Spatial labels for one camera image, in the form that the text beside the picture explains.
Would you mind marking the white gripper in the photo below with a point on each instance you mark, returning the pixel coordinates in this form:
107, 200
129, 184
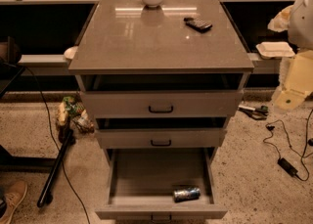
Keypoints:
301, 22

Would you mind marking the silver blue redbull can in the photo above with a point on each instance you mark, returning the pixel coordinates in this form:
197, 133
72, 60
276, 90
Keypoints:
186, 194

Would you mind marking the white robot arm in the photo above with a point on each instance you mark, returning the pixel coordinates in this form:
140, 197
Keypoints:
297, 20

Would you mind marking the grey drawer cabinet with counter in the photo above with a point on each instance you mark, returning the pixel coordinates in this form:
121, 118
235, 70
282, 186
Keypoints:
128, 37

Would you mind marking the grey bottom drawer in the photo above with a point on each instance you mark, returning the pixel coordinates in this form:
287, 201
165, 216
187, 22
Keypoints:
142, 181

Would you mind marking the grey drawer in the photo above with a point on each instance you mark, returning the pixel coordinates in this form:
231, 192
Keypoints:
142, 181
161, 132
167, 95

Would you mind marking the grey middle drawer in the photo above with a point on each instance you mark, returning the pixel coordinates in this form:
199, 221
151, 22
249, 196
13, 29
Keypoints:
161, 132

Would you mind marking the grey top drawer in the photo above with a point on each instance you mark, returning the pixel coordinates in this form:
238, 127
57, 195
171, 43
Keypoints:
167, 95

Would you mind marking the white styrofoam food container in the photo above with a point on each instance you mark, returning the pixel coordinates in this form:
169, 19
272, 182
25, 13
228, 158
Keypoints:
270, 50

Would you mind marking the black calculator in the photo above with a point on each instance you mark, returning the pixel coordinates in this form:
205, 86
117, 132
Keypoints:
198, 25

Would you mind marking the white plate behind cabinet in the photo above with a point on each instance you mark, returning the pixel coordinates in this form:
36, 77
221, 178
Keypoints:
70, 52

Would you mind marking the snack packets pile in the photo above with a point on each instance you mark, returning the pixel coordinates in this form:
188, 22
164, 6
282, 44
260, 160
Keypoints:
73, 110

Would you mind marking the black metal pole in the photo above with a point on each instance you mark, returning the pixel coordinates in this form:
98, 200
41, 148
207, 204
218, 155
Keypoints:
46, 193

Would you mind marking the tan shoe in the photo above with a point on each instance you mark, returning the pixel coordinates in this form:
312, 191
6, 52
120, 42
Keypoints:
11, 198

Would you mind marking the black handled scissors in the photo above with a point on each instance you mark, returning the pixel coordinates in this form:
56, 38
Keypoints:
254, 113

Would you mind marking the black power adapter with cable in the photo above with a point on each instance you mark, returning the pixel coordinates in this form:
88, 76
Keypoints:
281, 161

